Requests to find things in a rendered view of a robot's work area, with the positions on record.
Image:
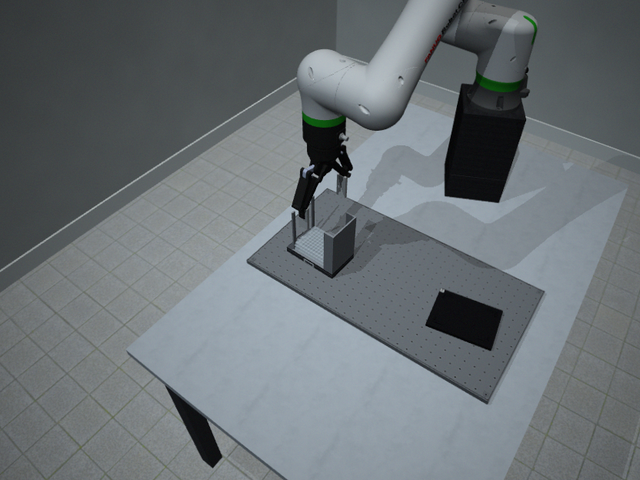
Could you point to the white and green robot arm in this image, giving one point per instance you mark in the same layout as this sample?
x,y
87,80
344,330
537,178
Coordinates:
x,y
333,87

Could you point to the black rectangular frame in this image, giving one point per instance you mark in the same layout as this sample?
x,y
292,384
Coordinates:
x,y
464,318

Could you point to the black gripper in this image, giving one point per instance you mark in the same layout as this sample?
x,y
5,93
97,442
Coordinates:
x,y
322,162

